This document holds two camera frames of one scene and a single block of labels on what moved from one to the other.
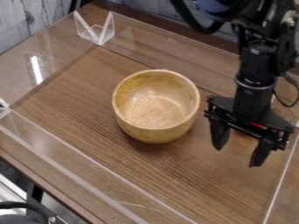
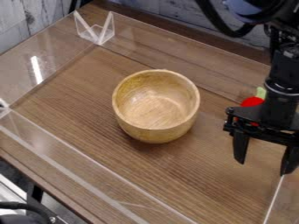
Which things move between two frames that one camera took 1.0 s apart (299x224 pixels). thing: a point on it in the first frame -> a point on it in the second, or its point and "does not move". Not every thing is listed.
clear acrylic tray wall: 103,101 does not move
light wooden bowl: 155,105 does not move
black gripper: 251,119 -> 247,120
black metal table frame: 33,196 does not move
